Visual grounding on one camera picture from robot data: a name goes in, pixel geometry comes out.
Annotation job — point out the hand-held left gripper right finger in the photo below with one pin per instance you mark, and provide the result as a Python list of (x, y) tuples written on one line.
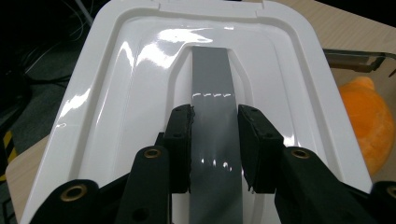
[(258, 149)]

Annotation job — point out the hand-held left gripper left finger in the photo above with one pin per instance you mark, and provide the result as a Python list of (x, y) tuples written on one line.
[(180, 146)]

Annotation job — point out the orange plush toy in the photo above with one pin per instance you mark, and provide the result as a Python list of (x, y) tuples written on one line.
[(367, 124)]

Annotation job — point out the black yellow striped base plate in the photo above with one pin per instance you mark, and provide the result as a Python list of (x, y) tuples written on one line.
[(7, 149)]

